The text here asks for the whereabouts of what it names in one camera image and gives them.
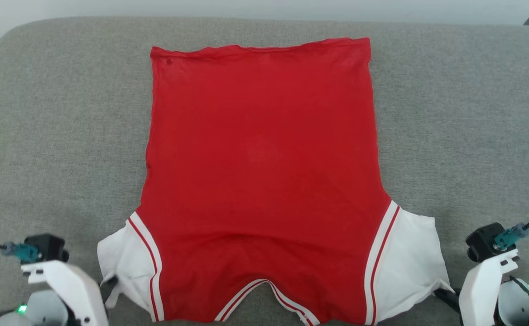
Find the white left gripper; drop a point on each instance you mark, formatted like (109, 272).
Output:
(76, 290)

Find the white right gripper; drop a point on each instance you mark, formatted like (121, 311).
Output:
(479, 290)

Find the red and white jersey garment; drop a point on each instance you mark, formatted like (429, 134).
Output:
(264, 158)

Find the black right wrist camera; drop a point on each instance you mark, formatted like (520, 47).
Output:
(484, 242)

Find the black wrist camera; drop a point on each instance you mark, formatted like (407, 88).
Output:
(484, 242)
(47, 246)

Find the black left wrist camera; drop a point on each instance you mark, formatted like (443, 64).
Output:
(47, 246)

